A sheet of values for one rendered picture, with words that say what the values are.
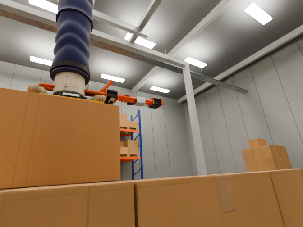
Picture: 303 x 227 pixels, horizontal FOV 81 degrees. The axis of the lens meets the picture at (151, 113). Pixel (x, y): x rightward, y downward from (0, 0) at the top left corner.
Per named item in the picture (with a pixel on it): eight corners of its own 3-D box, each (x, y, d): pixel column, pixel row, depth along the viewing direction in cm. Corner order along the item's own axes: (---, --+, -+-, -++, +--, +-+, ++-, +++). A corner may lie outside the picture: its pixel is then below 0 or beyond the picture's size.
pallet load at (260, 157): (281, 187, 554) (265, 133, 614) (250, 187, 633) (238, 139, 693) (297, 184, 616) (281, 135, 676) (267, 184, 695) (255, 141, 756)
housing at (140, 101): (136, 102, 124) (136, 96, 125) (133, 105, 129) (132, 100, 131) (145, 103, 127) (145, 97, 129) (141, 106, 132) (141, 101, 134)
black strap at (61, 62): (50, 61, 95) (51, 55, 96) (48, 82, 113) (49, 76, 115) (93, 70, 106) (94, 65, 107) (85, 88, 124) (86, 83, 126)
